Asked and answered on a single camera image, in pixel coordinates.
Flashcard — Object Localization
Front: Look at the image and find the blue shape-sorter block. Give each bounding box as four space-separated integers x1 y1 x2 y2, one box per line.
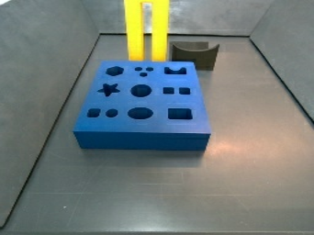
73 61 211 151

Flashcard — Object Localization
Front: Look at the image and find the black curved holder stand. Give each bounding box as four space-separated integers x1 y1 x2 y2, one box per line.
169 41 219 71

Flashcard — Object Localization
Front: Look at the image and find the yellow double-square peg object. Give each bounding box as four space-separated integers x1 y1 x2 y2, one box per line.
124 0 169 62

